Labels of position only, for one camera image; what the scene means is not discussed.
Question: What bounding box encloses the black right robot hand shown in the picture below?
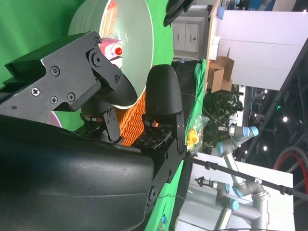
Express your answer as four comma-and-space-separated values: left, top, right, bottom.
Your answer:
0, 30, 187, 231

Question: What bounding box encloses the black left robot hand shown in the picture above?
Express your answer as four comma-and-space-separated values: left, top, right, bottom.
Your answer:
163, 0, 195, 27

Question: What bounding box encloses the pale green ceramic bowl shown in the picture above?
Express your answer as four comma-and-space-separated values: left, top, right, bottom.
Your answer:
68, 0, 154, 110

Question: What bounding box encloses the salmon striped cake slice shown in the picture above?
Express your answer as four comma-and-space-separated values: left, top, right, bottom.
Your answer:
99, 0, 120, 39

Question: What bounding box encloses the pink cake with cherry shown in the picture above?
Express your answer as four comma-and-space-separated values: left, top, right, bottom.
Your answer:
98, 38, 125, 69

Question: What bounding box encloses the lavender round plate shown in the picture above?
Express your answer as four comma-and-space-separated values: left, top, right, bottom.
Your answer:
47, 110, 63, 130

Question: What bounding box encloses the orange wicker basket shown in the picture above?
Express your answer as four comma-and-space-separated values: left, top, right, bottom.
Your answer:
117, 90, 160, 148

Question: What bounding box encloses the white drawer cabinet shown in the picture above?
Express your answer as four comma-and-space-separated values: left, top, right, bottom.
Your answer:
172, 16, 208, 61

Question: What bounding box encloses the black backdrop cloth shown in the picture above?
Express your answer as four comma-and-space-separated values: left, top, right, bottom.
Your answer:
168, 60, 205, 231

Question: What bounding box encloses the green cloth with cartoon print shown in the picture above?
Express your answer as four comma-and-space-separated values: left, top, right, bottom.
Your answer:
143, 59, 208, 231

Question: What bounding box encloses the green leafy potted plant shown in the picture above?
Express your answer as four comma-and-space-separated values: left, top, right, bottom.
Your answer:
203, 85, 244, 154

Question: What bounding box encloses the plastic bag of yellow toys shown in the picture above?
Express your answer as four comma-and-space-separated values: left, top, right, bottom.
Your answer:
186, 114, 210, 154

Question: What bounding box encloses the green tablecloth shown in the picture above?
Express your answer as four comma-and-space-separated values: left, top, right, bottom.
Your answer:
0, 0, 176, 135

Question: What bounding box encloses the black boom pole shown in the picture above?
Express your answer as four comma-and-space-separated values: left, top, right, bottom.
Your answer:
185, 155, 308, 201

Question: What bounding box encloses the red bicycle wheel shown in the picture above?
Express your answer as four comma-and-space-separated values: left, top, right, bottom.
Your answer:
273, 145, 308, 187

